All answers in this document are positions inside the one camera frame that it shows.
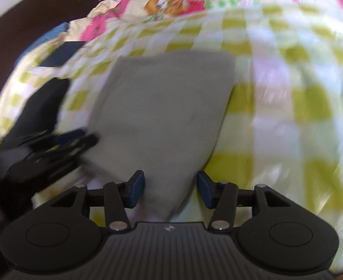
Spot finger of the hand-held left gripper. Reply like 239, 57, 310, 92
48, 133, 100, 164
53, 128, 87, 145

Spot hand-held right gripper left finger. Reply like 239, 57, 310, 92
50, 170, 146, 234

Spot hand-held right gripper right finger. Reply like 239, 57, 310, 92
197, 171, 288, 231

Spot grey pants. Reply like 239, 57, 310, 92
87, 50, 237, 223

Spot dark blue flat case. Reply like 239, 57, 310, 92
40, 41, 86, 67

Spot blue cloth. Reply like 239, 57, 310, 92
20, 23, 71, 60

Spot dark brown wooden headboard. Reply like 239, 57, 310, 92
0, 0, 103, 129

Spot checked printed blanket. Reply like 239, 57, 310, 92
0, 0, 343, 275

